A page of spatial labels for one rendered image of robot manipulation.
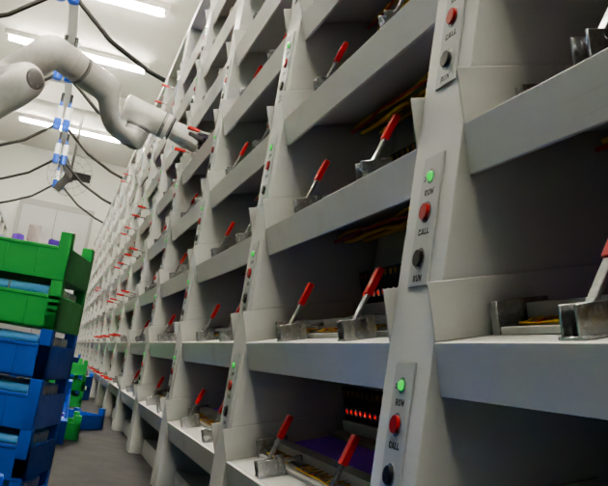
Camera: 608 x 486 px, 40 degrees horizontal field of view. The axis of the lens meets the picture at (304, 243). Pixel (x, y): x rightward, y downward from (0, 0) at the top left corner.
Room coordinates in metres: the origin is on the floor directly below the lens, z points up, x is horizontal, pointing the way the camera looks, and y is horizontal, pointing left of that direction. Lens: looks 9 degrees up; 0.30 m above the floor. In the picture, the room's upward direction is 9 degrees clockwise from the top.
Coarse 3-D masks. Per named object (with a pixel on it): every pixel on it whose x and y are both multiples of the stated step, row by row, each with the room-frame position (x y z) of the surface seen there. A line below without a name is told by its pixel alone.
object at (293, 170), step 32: (288, 32) 1.45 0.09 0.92; (320, 32) 1.38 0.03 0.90; (352, 32) 1.39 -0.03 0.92; (320, 64) 1.38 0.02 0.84; (320, 128) 1.38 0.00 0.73; (352, 128) 1.40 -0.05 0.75; (288, 160) 1.37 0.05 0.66; (320, 160) 1.39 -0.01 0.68; (352, 160) 1.40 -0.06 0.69; (288, 192) 1.37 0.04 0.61; (320, 192) 1.39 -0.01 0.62; (256, 224) 1.44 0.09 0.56; (288, 256) 1.38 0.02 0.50; (320, 256) 1.39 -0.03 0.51; (352, 256) 1.41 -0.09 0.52; (256, 288) 1.37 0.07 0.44; (288, 288) 1.38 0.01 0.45; (320, 288) 1.40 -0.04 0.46; (352, 288) 1.41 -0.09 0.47; (256, 384) 1.37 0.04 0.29; (288, 384) 1.39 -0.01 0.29; (320, 384) 1.40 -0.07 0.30; (256, 416) 1.38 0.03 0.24; (224, 480) 1.37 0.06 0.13
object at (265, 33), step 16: (272, 0) 1.69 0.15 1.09; (288, 0) 1.72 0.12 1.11; (256, 16) 1.82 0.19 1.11; (272, 16) 1.81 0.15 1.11; (240, 32) 2.04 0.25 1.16; (256, 32) 1.84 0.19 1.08; (272, 32) 1.91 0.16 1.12; (240, 48) 1.99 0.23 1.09; (256, 48) 2.02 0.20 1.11; (272, 48) 2.04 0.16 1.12
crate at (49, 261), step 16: (0, 240) 1.35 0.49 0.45; (16, 240) 1.35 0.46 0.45; (64, 240) 1.35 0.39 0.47; (0, 256) 1.35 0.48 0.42; (16, 256) 1.35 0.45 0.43; (32, 256) 1.35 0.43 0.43; (48, 256) 1.35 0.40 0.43; (64, 256) 1.35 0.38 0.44; (80, 256) 1.44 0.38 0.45; (0, 272) 1.39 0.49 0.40; (16, 272) 1.35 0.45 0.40; (32, 272) 1.35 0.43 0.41; (48, 272) 1.35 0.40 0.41; (64, 272) 1.35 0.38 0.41; (80, 272) 1.46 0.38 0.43; (80, 288) 1.49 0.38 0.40
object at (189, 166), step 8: (216, 112) 2.13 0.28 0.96; (216, 120) 2.13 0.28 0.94; (208, 144) 2.24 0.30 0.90; (200, 152) 2.37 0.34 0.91; (208, 152) 2.25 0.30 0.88; (184, 160) 2.71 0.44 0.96; (192, 160) 2.50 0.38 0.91; (200, 160) 2.38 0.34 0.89; (208, 160) 2.51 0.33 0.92; (184, 168) 2.65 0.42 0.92; (192, 168) 2.52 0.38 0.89; (200, 168) 2.62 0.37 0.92; (184, 176) 2.66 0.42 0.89; (184, 184) 2.71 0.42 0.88
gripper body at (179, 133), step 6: (174, 126) 2.55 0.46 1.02; (180, 126) 2.55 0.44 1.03; (186, 126) 2.56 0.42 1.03; (174, 132) 2.55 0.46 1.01; (180, 132) 2.55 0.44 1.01; (186, 132) 2.56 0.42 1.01; (192, 132) 2.57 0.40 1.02; (198, 132) 2.57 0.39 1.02; (168, 138) 2.62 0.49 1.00; (174, 138) 2.58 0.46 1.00; (180, 138) 2.56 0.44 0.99; (186, 138) 2.56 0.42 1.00; (192, 138) 2.56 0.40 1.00; (180, 144) 2.62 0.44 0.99; (186, 144) 2.59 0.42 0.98; (192, 144) 2.57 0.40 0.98; (192, 150) 2.64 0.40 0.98
